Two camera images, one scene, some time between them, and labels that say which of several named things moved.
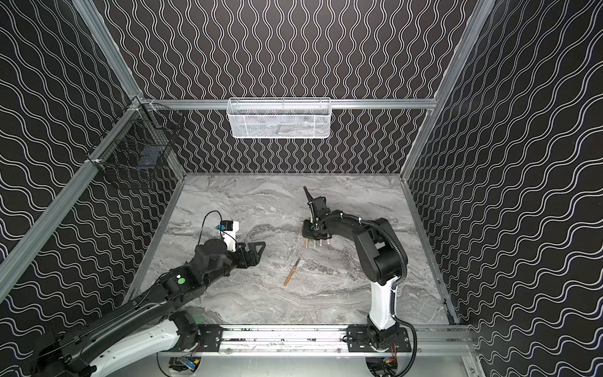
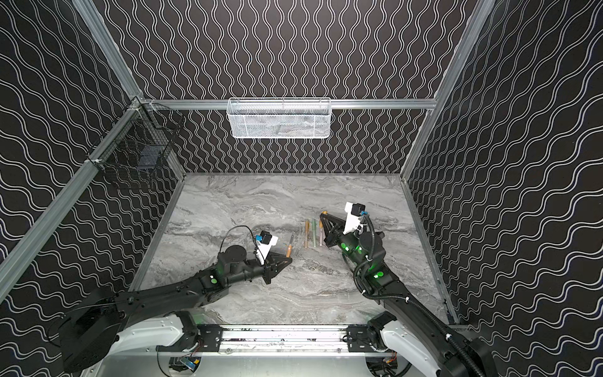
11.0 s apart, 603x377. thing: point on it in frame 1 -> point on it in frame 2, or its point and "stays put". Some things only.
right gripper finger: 308,195 -> 332,225
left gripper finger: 252,247 -> 278,262
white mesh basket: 279,118 stays put
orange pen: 291,273 -> 290,247
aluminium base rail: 267,342 stays put
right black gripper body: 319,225 -> 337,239
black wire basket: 142,140 stays put
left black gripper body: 242,257 -> 268,268
